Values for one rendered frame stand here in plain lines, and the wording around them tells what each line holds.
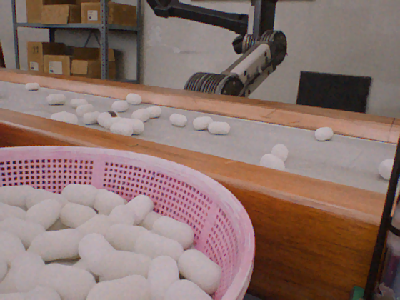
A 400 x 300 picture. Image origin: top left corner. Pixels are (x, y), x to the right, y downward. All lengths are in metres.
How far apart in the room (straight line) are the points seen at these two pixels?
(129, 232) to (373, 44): 2.36
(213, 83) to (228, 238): 0.75
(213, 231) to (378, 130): 0.42
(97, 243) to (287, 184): 0.14
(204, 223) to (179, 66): 2.76
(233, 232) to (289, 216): 0.06
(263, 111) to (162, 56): 2.47
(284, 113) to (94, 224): 0.46
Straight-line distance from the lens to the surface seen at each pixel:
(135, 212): 0.28
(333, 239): 0.27
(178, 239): 0.25
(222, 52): 2.81
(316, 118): 0.63
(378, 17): 2.54
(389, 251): 0.24
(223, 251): 0.22
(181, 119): 0.56
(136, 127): 0.50
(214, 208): 0.25
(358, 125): 0.62
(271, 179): 0.29
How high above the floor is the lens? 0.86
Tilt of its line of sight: 16 degrees down
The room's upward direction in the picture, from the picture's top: 3 degrees clockwise
